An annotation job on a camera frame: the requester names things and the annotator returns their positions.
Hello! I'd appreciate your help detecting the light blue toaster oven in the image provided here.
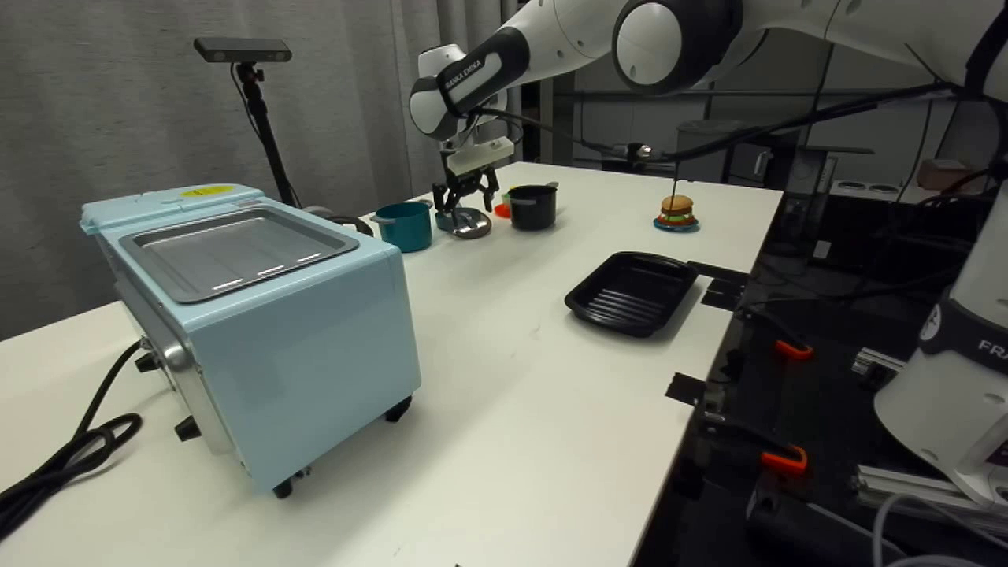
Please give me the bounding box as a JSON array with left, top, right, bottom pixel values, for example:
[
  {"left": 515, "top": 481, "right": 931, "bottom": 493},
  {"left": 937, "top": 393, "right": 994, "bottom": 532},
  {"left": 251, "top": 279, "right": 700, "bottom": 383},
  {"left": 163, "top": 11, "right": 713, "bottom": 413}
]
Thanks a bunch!
[{"left": 76, "top": 181, "right": 425, "bottom": 499}]

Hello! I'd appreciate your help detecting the orange black clamp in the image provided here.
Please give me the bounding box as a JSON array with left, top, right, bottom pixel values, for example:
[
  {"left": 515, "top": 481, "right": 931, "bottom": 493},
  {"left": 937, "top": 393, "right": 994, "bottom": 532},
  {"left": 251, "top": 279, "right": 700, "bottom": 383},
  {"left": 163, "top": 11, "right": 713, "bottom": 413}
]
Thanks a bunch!
[
  {"left": 702, "top": 409, "right": 813, "bottom": 481},
  {"left": 739, "top": 301, "right": 818, "bottom": 367}
]

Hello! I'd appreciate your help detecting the dark background cabinet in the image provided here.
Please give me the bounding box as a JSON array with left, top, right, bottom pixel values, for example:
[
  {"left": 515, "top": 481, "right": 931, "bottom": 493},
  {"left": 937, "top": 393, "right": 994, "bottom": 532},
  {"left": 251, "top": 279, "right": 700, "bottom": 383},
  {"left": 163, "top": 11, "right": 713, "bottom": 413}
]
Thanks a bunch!
[{"left": 676, "top": 116, "right": 804, "bottom": 192}]

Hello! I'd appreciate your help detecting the black pot with grey handle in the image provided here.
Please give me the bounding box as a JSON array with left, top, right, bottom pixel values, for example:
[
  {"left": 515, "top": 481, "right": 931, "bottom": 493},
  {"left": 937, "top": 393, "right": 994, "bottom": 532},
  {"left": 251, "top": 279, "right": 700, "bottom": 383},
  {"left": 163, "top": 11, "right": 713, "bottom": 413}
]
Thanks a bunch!
[{"left": 503, "top": 181, "right": 560, "bottom": 234}]

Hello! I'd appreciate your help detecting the black power cable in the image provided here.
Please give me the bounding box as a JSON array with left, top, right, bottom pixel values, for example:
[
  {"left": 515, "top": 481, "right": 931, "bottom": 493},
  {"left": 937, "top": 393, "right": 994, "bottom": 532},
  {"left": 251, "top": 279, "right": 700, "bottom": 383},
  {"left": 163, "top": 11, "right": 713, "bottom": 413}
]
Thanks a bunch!
[{"left": 0, "top": 337, "right": 149, "bottom": 544}]

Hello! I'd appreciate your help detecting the black glass lid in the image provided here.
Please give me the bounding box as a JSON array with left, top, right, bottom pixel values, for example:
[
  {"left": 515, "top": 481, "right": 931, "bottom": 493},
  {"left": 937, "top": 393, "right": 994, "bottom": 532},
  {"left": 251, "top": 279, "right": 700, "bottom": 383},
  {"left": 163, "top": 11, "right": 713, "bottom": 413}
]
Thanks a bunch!
[{"left": 435, "top": 204, "right": 494, "bottom": 238}]

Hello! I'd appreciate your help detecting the aluminium profile rail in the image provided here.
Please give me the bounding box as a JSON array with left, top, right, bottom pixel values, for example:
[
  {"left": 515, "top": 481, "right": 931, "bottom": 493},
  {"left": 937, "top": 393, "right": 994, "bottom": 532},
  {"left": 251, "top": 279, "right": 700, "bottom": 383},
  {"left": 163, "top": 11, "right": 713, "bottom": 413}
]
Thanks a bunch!
[
  {"left": 848, "top": 350, "right": 908, "bottom": 383},
  {"left": 851, "top": 463, "right": 1008, "bottom": 518}
]

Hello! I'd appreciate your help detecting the toy burger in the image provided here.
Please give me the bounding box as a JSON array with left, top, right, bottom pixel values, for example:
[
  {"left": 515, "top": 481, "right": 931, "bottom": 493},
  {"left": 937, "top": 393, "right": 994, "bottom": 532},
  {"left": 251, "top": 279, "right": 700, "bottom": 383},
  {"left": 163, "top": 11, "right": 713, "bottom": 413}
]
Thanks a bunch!
[{"left": 657, "top": 192, "right": 700, "bottom": 229}]

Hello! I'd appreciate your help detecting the grey curtain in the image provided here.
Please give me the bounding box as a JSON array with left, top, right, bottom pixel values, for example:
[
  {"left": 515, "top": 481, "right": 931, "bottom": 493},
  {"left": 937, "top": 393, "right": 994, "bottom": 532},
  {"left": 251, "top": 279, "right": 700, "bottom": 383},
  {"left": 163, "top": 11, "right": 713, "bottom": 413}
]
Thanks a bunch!
[{"left": 0, "top": 0, "right": 530, "bottom": 340}]

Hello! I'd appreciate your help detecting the square black tape piece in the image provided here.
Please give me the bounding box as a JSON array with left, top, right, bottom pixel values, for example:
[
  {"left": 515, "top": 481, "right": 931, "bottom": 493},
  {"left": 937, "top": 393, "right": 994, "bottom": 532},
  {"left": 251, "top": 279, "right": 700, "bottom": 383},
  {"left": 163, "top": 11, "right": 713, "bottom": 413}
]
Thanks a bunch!
[
  {"left": 700, "top": 278, "right": 751, "bottom": 310},
  {"left": 664, "top": 367, "right": 713, "bottom": 409}
]

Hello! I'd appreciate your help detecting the long black tape strip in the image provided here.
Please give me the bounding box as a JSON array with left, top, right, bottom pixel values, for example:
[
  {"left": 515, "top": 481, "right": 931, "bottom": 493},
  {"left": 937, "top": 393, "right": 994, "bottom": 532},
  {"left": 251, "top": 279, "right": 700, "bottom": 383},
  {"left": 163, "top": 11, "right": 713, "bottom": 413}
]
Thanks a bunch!
[{"left": 688, "top": 259, "right": 756, "bottom": 282}]

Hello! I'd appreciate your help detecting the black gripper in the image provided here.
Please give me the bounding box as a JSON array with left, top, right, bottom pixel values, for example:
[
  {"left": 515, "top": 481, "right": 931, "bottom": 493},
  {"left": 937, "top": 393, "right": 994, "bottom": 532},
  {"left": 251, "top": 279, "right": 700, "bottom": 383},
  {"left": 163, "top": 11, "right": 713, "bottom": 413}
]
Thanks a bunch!
[{"left": 432, "top": 148, "right": 503, "bottom": 220}]

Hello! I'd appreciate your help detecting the teal green pot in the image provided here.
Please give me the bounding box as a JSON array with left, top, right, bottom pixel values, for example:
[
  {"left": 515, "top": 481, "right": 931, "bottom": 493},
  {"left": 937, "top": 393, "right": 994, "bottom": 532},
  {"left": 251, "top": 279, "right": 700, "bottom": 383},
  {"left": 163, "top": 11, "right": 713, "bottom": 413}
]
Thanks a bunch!
[{"left": 373, "top": 199, "right": 438, "bottom": 255}]

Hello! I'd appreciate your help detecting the black ribbed grill tray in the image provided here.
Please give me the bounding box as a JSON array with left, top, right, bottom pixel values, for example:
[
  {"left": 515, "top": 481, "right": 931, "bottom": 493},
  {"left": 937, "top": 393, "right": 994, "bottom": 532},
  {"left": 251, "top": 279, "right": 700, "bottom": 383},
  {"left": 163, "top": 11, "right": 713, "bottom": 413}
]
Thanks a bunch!
[{"left": 560, "top": 249, "right": 702, "bottom": 340}]

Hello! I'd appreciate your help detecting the black overhead cable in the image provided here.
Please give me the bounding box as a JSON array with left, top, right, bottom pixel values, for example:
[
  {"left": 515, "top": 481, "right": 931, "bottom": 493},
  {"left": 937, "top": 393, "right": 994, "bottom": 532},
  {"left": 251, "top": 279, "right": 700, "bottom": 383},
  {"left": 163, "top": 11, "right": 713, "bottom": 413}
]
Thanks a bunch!
[{"left": 477, "top": 77, "right": 965, "bottom": 171}]

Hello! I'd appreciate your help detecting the black camera bar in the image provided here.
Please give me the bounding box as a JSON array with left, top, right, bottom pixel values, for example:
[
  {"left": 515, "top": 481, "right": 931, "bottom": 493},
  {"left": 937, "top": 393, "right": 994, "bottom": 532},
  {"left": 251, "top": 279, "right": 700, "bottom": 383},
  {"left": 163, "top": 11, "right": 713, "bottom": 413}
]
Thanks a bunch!
[{"left": 193, "top": 33, "right": 296, "bottom": 66}]

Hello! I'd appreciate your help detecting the black tripod stand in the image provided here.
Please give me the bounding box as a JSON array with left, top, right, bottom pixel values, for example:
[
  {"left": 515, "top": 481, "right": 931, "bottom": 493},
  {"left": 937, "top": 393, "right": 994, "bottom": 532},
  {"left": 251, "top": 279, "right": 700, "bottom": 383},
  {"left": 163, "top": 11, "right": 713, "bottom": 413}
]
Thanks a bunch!
[{"left": 229, "top": 60, "right": 380, "bottom": 238}]

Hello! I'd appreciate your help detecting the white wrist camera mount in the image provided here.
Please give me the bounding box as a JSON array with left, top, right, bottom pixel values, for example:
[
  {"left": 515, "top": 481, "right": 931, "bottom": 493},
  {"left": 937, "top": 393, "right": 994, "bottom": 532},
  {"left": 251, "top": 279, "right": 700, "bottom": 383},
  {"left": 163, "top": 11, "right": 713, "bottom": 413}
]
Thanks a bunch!
[{"left": 447, "top": 118, "right": 519, "bottom": 175}]

